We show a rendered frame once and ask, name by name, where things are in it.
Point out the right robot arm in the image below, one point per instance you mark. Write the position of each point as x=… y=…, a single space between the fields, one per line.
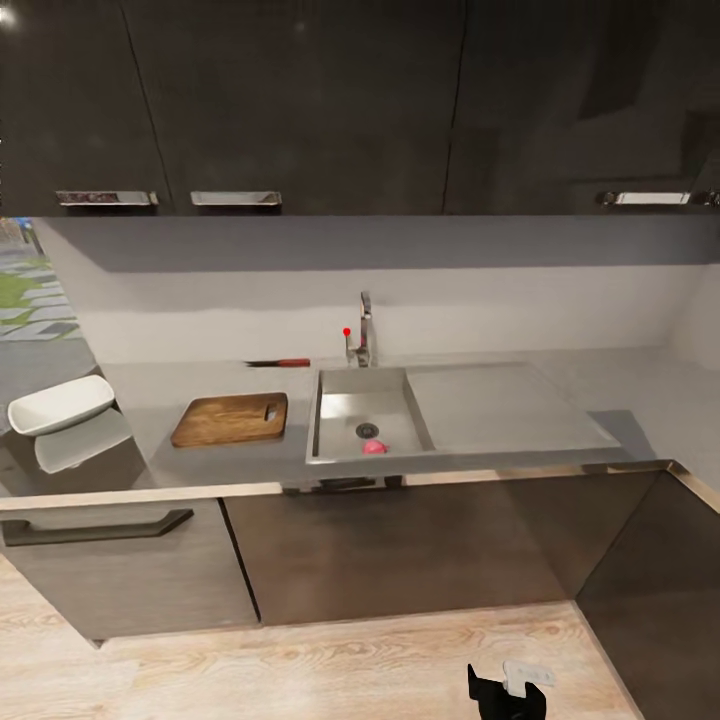
x=516 y=698

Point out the cabinet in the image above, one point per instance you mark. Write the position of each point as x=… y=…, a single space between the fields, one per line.
x=197 y=108
x=586 y=107

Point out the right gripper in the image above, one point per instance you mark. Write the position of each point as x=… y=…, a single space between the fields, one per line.
x=495 y=703

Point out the dishwasher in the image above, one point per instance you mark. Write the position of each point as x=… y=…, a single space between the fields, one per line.
x=130 y=569

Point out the bowl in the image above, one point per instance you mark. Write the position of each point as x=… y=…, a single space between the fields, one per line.
x=61 y=407

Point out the fixed window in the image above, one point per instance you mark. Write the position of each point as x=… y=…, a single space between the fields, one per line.
x=42 y=343

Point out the cutting board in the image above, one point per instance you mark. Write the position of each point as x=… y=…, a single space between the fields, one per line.
x=230 y=419

